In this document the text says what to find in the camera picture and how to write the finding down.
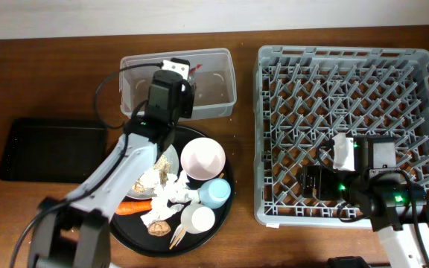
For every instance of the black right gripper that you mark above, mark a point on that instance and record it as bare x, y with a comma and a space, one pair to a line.
323, 191

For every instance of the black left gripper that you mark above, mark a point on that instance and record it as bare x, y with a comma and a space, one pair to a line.
188, 103

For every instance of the red snack wrapper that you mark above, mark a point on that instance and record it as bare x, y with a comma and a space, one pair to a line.
196, 68

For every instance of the white tissue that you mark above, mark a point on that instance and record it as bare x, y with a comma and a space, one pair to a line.
169, 198

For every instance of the light blue cup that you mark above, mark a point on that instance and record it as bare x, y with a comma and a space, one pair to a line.
214, 193

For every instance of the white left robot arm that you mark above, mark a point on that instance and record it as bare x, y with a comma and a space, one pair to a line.
75, 232

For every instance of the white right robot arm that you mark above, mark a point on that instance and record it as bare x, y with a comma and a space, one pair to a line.
399, 215

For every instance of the grey dishwasher rack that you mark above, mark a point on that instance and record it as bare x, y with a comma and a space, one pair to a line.
304, 95

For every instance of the clear plastic bin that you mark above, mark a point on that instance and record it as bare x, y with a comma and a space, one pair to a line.
215, 94

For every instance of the grey plate with food scraps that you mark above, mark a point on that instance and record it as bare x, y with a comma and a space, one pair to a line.
167, 163

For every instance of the pink bowl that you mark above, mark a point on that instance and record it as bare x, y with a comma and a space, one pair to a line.
203, 159

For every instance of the wooden chopstick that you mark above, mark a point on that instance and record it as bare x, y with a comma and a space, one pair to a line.
199, 216

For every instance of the round black serving tray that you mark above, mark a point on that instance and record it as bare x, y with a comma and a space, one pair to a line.
130, 231

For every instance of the orange carrot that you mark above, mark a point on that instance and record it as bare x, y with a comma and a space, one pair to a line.
133, 207

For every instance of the white cup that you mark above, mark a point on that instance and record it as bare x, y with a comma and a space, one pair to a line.
197, 218

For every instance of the walnut shell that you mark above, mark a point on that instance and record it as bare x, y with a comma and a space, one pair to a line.
159, 228

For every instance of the white plastic fork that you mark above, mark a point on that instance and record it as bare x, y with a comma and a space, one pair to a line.
177, 236

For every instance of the black rectangular tray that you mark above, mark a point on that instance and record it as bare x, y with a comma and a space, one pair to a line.
52, 150

